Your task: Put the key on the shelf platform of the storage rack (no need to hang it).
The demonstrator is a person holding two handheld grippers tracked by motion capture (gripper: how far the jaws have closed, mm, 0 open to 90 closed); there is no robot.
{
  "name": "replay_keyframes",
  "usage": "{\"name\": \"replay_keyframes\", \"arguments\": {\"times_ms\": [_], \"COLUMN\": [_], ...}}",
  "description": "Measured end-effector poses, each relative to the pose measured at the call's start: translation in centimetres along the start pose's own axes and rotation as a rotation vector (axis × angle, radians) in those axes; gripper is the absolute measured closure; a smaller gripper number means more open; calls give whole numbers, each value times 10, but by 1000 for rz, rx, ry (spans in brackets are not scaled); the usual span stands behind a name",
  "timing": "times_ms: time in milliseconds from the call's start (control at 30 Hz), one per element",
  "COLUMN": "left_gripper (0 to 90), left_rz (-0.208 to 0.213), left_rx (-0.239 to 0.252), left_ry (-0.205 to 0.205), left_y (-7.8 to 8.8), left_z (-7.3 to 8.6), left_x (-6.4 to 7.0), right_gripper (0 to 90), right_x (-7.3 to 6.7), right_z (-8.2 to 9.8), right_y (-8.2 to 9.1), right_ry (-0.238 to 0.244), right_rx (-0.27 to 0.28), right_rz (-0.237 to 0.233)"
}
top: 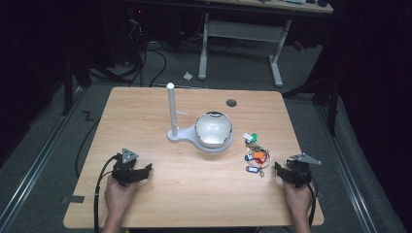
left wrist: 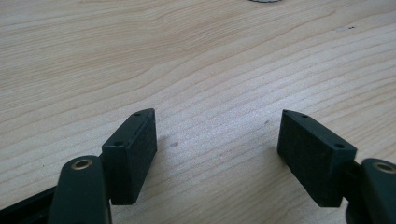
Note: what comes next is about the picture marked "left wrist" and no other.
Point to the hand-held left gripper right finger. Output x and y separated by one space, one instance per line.
314 158

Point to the grey round object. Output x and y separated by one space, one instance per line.
265 1

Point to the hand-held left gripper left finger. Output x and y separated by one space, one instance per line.
130 161

